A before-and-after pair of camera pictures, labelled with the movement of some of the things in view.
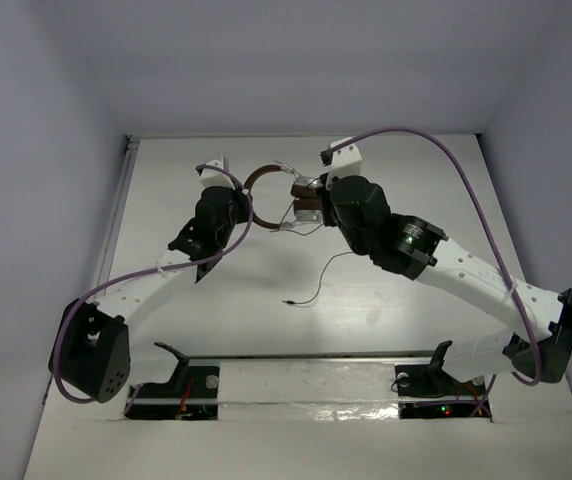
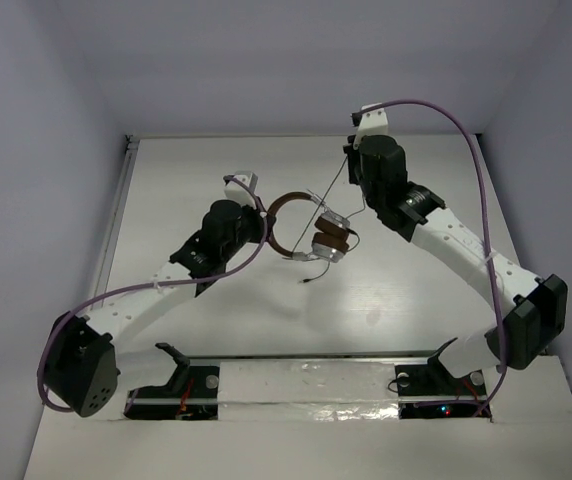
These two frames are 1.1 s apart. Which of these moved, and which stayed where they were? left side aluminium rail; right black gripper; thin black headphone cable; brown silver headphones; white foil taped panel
Moved: thin black headphone cable; brown silver headphones; right black gripper
Stayed: white foil taped panel; left side aluminium rail
